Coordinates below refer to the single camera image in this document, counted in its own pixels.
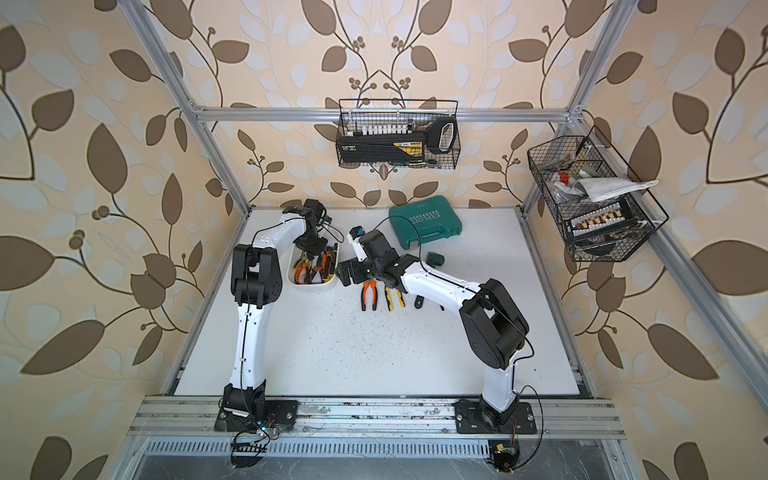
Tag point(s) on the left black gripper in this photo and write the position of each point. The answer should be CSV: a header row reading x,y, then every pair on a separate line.
x,y
318,251

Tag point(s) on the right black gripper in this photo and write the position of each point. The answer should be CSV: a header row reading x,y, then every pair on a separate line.
x,y
356,268

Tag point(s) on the white plastic storage box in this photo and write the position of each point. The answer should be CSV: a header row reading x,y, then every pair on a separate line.
x,y
313,273

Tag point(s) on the orange black combination pliers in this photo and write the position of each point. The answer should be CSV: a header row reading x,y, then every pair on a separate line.
x,y
369,295

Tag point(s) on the yellow black combination pliers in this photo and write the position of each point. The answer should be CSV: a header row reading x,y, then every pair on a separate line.
x,y
393,297

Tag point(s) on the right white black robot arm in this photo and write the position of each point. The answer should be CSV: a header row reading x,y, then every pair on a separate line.
x,y
495,328

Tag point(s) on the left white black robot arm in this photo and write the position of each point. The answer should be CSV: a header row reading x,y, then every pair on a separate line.
x,y
256,284

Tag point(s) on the green plastic tool case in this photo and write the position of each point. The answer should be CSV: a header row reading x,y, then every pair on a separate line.
x,y
425,221

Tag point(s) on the black yellow tool case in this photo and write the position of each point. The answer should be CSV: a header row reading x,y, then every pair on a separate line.
x,y
392,148

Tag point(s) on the white paper booklet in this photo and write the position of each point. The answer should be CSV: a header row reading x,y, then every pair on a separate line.
x,y
606,188

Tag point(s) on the socket set tray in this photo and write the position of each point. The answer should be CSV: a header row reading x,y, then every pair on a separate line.
x,y
605,219

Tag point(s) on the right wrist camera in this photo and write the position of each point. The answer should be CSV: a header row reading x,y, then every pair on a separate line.
x,y
368,246

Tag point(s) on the back black wire basket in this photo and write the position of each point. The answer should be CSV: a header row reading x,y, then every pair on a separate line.
x,y
437,119

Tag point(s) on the black wire basket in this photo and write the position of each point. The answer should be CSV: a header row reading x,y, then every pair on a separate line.
x,y
557,164
437,119

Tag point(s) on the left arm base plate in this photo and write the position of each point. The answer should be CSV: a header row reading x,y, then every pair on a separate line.
x,y
272,415

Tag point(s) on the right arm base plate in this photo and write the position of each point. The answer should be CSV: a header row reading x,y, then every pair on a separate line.
x,y
495,418

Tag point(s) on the right black wire basket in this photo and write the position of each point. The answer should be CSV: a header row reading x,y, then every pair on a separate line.
x,y
557,164

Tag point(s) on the aluminium front rail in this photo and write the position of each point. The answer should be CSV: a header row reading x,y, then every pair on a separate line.
x,y
360,417

